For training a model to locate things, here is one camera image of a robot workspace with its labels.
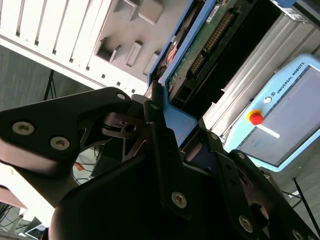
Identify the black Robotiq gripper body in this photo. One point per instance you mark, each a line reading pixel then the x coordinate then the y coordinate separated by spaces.
pixel 112 205

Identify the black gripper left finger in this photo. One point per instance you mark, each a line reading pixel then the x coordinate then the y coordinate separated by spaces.
pixel 50 117

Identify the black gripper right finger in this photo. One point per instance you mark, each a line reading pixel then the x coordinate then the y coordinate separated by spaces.
pixel 232 190

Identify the hard disk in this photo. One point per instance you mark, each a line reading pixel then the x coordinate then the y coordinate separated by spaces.
pixel 182 72

